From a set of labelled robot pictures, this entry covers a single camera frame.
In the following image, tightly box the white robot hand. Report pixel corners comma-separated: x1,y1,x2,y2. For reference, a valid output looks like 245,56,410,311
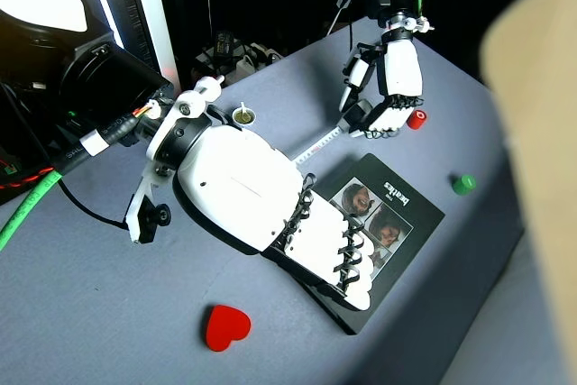
172,124,376,313
337,37,426,140

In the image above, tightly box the black Beatles book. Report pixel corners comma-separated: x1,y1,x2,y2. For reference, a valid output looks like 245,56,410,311
310,152,446,335

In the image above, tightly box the red cylinder block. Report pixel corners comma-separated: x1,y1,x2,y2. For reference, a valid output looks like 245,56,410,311
406,109,428,131

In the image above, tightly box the small round cup with stick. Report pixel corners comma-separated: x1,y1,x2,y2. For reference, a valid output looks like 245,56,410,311
231,102,257,128

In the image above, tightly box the green cylinder block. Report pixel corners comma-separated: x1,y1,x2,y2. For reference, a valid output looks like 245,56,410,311
452,173,478,197

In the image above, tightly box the red heart block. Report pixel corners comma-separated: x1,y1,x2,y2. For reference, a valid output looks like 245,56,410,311
201,304,252,353

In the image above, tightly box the beige blurred panel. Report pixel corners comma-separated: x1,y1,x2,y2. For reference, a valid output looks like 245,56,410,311
480,0,577,385

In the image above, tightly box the computer tower with light strip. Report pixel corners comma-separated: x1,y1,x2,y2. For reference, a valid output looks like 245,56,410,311
33,0,181,88

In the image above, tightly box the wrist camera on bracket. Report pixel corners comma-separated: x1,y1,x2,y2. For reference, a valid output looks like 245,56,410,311
124,168,173,245

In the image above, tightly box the thick black cable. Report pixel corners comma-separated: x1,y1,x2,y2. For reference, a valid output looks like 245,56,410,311
42,114,141,179

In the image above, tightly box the red and black twisted cable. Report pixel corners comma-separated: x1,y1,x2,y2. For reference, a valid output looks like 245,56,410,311
0,166,55,191

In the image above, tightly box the thick green cable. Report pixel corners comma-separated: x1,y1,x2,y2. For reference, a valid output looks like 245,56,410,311
0,168,64,253

